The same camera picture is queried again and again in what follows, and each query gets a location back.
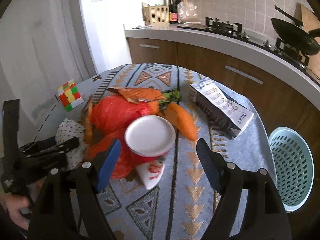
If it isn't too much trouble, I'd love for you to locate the polka dot white paper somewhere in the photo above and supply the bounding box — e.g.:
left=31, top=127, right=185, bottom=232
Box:
left=55, top=117, right=87, bottom=170

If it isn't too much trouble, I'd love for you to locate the red white paper cup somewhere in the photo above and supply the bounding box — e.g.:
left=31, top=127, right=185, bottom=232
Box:
left=124, top=115, right=176, bottom=190

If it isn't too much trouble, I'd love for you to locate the orange foil snack wrapper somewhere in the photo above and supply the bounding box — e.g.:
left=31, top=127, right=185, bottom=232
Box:
left=107, top=87, right=165, bottom=103

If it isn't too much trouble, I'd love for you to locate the light blue trash basket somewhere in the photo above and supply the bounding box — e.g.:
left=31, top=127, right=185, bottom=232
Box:
left=268, top=127, right=315, bottom=213

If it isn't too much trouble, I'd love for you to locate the wooden kitchen cabinet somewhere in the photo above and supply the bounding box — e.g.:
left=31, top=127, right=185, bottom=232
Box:
left=127, top=38, right=319, bottom=157

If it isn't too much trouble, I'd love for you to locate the person's left hand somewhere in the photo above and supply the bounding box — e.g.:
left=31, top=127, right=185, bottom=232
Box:
left=1, top=194, right=30, bottom=230

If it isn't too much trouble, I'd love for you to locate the patterned yellow chip wrapper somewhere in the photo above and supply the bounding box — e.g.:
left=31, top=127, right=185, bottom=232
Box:
left=81, top=95, right=93, bottom=146

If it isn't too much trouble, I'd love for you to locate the rubik's cube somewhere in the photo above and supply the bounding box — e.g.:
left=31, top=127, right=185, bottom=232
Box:
left=57, top=80, right=84, bottom=112

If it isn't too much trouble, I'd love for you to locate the red plastic bag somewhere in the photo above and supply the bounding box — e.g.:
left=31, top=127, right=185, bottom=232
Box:
left=87, top=95, right=150, bottom=179

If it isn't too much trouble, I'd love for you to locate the white blue milk carton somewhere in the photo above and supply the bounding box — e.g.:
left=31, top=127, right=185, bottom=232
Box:
left=189, top=77, right=254, bottom=139

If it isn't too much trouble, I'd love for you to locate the orange carrot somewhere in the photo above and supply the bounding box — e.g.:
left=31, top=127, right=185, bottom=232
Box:
left=148, top=101, right=198, bottom=141

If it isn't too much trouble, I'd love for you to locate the patterned blue tablecloth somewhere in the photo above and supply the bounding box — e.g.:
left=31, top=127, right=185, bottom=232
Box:
left=32, top=63, right=278, bottom=240

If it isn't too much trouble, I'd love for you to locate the green vegetable scrap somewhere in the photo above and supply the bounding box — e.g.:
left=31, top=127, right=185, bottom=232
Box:
left=159, top=89, right=182, bottom=110

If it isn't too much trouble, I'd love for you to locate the black gas stove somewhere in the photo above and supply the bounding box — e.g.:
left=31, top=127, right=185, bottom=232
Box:
left=178, top=17, right=319, bottom=84

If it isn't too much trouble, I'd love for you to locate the black wok pan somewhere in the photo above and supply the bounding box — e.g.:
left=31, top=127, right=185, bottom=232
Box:
left=271, top=5, right=308, bottom=55

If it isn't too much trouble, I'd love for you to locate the beige utensil basket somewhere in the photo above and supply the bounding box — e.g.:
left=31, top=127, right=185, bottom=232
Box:
left=142, top=3, right=169, bottom=25

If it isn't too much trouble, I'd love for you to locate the wooden cutting board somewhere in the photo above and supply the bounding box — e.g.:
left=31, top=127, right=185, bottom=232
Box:
left=295, top=3, right=319, bottom=83

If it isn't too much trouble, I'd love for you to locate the dark soy sauce bottle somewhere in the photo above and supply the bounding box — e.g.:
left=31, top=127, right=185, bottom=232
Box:
left=169, top=0, right=178, bottom=24

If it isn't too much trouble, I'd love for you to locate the clear plastic bag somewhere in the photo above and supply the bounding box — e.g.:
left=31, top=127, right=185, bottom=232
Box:
left=177, top=0, right=201, bottom=24

